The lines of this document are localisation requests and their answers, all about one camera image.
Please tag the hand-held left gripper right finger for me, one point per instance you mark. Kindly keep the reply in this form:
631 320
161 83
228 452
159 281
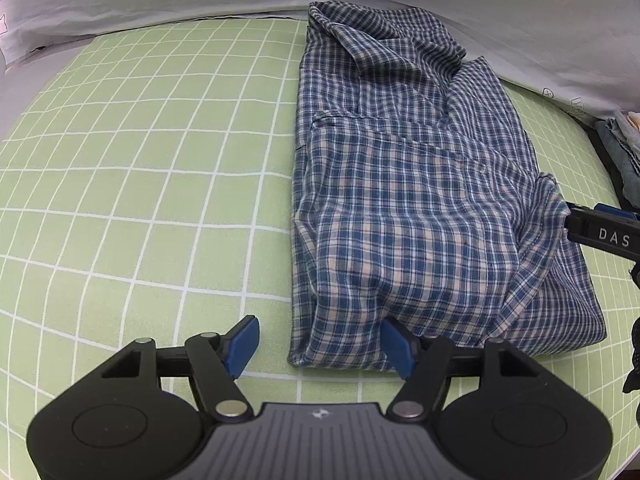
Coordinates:
397 347

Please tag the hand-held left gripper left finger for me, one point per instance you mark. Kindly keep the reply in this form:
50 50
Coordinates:
242 347

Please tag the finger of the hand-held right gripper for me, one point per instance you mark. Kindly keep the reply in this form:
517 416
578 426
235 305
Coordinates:
607 235
617 211

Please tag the blue plaid shirt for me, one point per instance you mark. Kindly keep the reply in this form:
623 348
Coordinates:
410 200

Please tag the pile of folded clothes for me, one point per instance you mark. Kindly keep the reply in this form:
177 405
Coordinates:
625 145

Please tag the person's right hand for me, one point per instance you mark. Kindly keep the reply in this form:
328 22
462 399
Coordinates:
634 355

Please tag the green grid bed sheet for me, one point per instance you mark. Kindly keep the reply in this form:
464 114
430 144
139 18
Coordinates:
150 185

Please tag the carrot print white sheet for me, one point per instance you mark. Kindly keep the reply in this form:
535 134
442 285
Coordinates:
500 20

